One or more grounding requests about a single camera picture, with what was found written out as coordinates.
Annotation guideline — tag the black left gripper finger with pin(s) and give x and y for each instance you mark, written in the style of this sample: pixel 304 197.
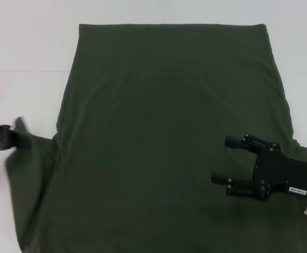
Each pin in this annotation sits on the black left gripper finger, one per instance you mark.
pixel 20 139

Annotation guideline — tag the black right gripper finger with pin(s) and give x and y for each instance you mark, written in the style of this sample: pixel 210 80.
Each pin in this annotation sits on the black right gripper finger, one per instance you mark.
pixel 239 187
pixel 248 143

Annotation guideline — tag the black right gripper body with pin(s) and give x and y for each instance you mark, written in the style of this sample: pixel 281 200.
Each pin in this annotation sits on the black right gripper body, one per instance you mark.
pixel 282 174

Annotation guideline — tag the dark green shirt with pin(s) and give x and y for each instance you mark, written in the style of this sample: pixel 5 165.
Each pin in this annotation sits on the dark green shirt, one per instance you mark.
pixel 153 105

